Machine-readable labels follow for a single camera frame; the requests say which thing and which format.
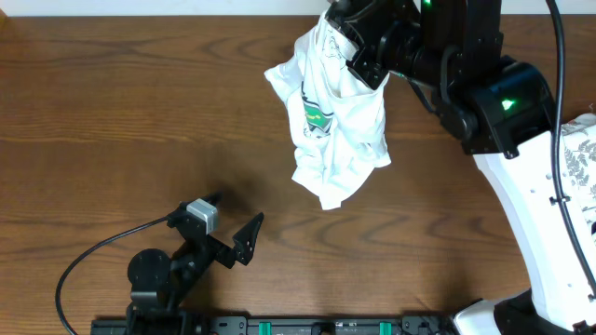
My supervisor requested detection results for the white printed t-shirt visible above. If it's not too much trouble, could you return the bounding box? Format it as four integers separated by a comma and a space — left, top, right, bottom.
264, 18, 391, 210

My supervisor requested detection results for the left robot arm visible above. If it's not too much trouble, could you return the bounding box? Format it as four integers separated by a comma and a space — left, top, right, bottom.
128, 193, 264, 316

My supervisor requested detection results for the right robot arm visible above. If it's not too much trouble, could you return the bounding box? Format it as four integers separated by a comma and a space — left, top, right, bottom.
325, 0, 595, 334

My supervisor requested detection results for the fern print fabric container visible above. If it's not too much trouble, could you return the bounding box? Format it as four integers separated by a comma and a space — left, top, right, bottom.
562, 114, 595, 241

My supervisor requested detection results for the black mounting rail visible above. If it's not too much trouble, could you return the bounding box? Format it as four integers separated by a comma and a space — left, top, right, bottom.
89, 315, 457, 335

